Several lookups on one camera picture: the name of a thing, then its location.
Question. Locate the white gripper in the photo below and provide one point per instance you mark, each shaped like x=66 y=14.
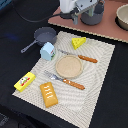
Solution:
x=73 y=8

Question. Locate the yellow cheese wedge toy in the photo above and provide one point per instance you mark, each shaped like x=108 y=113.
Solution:
x=77 y=42

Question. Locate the white milk carton toy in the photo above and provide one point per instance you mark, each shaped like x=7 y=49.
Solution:
x=47 y=52

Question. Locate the yellow butter box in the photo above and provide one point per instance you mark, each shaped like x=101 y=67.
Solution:
x=24 y=81

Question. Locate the orange bread loaf toy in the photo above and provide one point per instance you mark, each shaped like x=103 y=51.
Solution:
x=48 y=94

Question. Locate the dark grey pot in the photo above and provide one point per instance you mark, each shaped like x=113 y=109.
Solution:
x=96 y=17

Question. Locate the pink toy stove top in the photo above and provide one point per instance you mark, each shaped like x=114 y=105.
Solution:
x=106 y=28

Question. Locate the beige bowl on stove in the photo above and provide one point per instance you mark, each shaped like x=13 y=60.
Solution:
x=122 y=14

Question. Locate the round wooden plate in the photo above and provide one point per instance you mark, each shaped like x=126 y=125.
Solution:
x=69 y=66

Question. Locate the beige woven placemat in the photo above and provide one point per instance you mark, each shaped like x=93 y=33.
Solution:
x=75 y=106

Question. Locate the grey saucepan with handle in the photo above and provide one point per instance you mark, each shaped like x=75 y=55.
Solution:
x=42 y=36

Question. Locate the toy knife wooden handle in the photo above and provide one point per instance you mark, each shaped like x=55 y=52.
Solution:
x=80 y=56

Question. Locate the toy fork wooden handle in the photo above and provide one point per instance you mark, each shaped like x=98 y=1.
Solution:
x=66 y=81

